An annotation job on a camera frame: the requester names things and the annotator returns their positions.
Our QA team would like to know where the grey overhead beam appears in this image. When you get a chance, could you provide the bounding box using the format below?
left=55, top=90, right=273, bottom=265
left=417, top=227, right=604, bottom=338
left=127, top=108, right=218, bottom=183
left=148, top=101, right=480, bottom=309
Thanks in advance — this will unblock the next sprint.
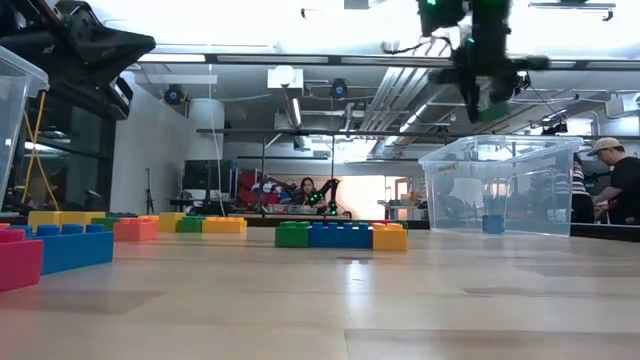
left=139, top=52, right=640, bottom=70

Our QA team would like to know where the white cylindrical tank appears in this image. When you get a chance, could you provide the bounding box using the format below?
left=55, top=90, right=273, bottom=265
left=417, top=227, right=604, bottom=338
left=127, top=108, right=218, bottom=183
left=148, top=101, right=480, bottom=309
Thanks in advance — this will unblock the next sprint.
left=187, top=98, right=226, bottom=162

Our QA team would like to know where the black monitor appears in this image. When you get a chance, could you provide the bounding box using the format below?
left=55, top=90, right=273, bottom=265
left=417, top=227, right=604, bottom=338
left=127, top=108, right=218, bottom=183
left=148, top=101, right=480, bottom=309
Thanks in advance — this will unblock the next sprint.
left=182, top=159, right=236, bottom=191

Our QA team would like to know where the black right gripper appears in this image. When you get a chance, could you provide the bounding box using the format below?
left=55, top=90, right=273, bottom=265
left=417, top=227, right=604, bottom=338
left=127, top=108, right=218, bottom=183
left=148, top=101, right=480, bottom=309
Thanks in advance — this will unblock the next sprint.
left=428, top=34, right=551, bottom=124

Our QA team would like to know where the white ceiling box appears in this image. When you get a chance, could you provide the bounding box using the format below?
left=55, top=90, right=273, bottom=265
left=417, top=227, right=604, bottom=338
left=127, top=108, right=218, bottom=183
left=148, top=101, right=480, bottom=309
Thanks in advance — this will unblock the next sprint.
left=267, top=65, right=304, bottom=90

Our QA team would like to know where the black tripod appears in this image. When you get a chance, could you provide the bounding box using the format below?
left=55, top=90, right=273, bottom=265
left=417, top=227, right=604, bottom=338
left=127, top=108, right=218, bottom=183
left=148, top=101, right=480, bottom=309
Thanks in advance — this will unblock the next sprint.
left=143, top=167, right=155, bottom=216

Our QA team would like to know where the black mounted camera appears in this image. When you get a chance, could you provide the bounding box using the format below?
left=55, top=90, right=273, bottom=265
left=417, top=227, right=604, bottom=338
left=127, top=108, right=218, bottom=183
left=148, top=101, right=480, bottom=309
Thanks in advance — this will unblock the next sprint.
left=540, top=119, right=570, bottom=136

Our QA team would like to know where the small orange toy block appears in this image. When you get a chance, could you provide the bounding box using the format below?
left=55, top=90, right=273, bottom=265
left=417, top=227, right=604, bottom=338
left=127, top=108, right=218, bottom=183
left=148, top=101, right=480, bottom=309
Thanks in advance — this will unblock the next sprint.
left=113, top=218, right=159, bottom=243

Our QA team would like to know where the clear plastic storage bin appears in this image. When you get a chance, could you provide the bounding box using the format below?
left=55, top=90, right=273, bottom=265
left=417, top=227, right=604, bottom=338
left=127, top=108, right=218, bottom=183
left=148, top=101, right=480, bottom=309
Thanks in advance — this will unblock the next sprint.
left=418, top=134, right=585, bottom=238
left=0, top=45, right=50, bottom=211

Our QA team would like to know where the black overhead rail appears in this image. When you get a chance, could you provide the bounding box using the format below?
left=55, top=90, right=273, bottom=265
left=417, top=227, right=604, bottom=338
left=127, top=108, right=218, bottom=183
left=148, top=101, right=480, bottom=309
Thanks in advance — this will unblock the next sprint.
left=197, top=128, right=640, bottom=140

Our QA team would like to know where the person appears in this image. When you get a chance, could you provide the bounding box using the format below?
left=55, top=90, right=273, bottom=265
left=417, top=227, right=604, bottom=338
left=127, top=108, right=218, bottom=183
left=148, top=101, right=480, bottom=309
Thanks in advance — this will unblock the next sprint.
left=294, top=176, right=324, bottom=207
left=585, top=136, right=640, bottom=226
left=571, top=152, right=595, bottom=225

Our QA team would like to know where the grey camera mount bar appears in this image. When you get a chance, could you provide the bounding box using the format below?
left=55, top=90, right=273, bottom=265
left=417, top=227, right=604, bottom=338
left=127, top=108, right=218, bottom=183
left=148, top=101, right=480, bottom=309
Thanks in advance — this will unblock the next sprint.
left=528, top=1, right=617, bottom=22

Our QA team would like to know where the cluttered workbench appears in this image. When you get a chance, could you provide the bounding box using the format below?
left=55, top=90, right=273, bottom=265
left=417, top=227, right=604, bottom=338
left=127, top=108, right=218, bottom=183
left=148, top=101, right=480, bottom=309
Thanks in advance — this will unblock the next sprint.
left=169, top=198, right=351, bottom=217

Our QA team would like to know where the yellow cable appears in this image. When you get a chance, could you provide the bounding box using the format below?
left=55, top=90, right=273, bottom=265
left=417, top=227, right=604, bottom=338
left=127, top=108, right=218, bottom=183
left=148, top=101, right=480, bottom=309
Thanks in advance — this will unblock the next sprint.
left=20, top=91, right=60, bottom=212

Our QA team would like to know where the large red toy block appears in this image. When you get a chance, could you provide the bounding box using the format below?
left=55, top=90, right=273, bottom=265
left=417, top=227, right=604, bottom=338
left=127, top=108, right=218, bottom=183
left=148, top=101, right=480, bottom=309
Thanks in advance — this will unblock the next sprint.
left=0, top=228, right=44, bottom=294

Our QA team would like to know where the large green toy block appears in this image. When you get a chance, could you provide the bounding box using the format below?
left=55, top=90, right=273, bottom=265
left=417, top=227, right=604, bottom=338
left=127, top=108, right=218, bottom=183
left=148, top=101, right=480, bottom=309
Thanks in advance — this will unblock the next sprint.
left=175, top=215, right=206, bottom=234
left=274, top=221, right=311, bottom=249
left=478, top=101, right=510, bottom=123

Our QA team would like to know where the large blue toy block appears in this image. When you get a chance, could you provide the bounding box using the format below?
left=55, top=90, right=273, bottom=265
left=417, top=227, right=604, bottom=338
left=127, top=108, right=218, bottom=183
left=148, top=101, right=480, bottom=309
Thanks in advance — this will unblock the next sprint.
left=482, top=214, right=506, bottom=235
left=308, top=222, right=374, bottom=250
left=9, top=223, right=115, bottom=276

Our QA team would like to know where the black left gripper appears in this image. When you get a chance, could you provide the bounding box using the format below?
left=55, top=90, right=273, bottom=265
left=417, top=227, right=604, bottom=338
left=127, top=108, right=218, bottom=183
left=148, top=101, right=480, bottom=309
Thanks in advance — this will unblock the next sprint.
left=0, top=0, right=157, bottom=121

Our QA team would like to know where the red bulky equipment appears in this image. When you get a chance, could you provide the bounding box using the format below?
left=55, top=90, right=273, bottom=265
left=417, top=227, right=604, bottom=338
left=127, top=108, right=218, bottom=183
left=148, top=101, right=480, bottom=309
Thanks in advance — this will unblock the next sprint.
left=237, top=169, right=281, bottom=207

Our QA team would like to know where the dark glass partition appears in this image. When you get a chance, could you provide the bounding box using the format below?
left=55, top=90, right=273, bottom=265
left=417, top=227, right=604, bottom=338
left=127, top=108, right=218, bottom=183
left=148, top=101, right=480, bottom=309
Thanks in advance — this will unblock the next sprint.
left=14, top=89, right=117, bottom=214

